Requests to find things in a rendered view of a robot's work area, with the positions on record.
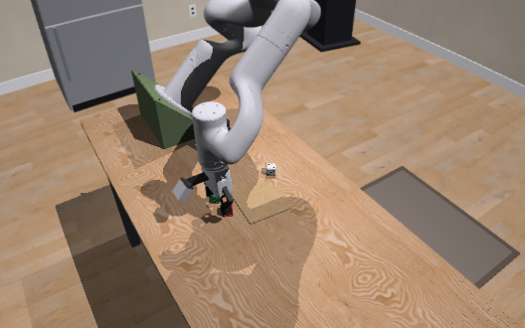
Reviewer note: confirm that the red die with white pips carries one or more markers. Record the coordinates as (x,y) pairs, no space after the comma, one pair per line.
(229,214)

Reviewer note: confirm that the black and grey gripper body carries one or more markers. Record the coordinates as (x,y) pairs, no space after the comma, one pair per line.
(217,181)

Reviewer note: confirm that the beige flat mat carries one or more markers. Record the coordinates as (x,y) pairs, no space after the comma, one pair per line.
(260,202)

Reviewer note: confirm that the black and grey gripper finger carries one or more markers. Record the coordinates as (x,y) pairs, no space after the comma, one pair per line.
(208,192)
(227,209)

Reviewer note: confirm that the green die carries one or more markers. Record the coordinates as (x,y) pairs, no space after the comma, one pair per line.
(213,199)

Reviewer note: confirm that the grey die with black pips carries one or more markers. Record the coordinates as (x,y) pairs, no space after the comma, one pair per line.
(270,169)

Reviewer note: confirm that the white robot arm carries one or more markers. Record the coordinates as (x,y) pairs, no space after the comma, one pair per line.
(265,48)

